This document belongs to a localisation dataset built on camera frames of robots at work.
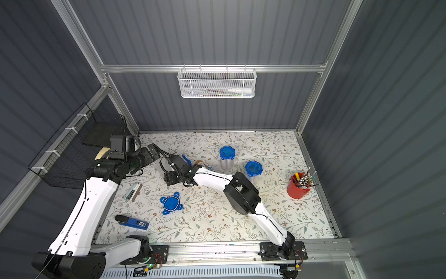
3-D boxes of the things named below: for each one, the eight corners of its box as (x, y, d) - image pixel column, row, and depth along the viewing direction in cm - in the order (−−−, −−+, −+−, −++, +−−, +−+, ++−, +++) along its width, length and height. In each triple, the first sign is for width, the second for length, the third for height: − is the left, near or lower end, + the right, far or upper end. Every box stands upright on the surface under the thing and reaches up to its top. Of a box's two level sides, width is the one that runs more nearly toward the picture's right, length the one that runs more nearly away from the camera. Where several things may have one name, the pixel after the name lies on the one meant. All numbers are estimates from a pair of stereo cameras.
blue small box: (123, 225, 83) (119, 222, 80) (126, 219, 85) (122, 216, 82) (147, 230, 82) (144, 228, 79) (150, 224, 84) (147, 222, 80)
